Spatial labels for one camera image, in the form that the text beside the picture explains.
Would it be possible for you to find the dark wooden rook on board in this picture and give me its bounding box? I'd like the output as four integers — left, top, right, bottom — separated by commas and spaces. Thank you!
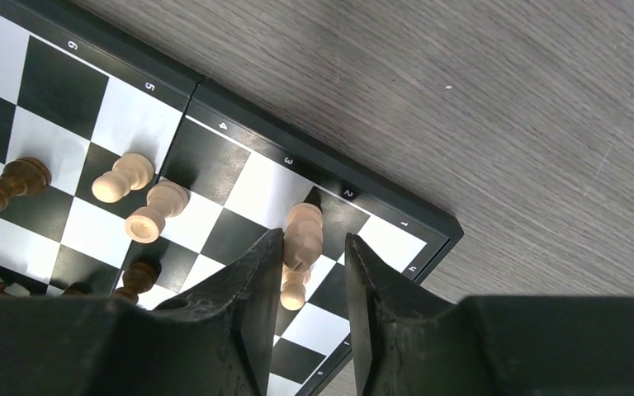
0, 157, 52, 212

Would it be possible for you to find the light wooden rook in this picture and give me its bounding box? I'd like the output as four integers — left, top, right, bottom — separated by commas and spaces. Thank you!
125, 180, 189, 243

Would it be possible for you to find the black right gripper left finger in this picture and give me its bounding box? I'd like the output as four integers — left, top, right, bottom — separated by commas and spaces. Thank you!
0, 229, 284, 395

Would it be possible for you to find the dark wooden pawn on board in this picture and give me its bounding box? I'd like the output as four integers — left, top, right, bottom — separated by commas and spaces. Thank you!
111, 262, 160, 304

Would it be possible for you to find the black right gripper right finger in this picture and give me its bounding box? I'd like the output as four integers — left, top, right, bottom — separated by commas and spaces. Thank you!
345, 233, 634, 395

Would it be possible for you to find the light wooden chess knight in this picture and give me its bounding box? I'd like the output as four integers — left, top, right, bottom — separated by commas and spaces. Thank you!
280, 202, 324, 311

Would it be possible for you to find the light wooden pawn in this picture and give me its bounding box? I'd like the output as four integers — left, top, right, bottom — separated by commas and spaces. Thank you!
92, 153, 154, 203

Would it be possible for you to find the black white chessboard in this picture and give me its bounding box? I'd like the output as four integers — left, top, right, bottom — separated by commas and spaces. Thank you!
0, 1, 463, 395

